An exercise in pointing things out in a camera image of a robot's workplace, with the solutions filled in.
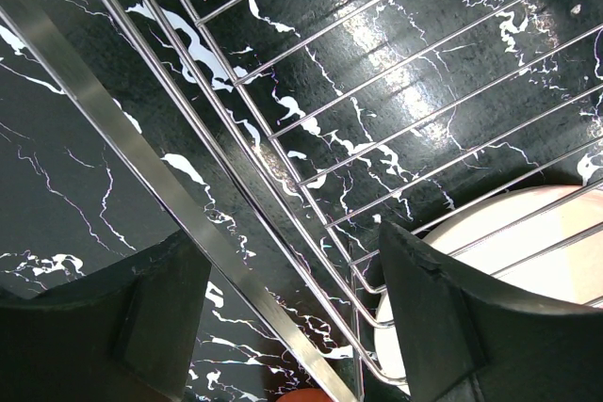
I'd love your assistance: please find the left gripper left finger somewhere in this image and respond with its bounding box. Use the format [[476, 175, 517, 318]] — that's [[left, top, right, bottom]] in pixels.
[[1, 232, 211, 401]]

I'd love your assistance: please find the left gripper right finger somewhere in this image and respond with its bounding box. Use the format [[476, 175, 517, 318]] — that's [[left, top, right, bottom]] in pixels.
[[379, 222, 602, 401]]

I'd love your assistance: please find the metal wire dish rack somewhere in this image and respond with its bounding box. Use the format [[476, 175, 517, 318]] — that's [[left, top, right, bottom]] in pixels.
[[0, 0, 603, 402]]

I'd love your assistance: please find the pink cream floral plate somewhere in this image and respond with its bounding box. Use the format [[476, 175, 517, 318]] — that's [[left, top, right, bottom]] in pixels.
[[374, 185, 602, 398]]

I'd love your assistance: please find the orange mug white inside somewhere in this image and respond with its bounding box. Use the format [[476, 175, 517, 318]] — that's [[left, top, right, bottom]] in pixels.
[[276, 388, 332, 402]]

